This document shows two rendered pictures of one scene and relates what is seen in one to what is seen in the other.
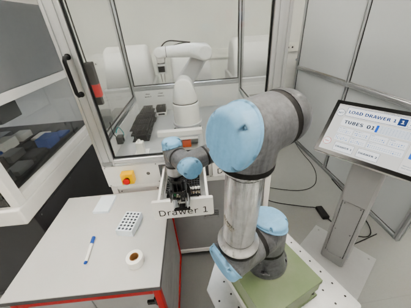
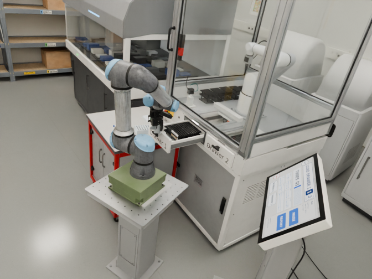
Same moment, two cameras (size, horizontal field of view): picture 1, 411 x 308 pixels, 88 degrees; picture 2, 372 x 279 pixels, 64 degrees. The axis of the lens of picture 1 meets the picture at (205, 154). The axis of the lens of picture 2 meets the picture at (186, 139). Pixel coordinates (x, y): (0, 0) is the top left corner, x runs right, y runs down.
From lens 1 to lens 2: 150 cm
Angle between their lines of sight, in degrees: 45
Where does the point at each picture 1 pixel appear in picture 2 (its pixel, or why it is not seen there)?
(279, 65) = (261, 86)
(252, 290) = (121, 169)
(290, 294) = (125, 181)
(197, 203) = (163, 138)
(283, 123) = (119, 71)
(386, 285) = not seen: outside the picture
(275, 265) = (134, 167)
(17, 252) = not seen: hidden behind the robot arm
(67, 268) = (108, 123)
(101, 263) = not seen: hidden behind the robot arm
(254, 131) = (109, 66)
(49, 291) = (97, 123)
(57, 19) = (177, 9)
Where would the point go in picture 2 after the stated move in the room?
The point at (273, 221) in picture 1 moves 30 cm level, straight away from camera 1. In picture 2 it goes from (141, 140) to (194, 141)
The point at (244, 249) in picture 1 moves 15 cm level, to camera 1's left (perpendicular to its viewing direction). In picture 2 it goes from (117, 130) to (107, 118)
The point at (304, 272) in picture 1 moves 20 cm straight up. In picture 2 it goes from (141, 186) to (144, 156)
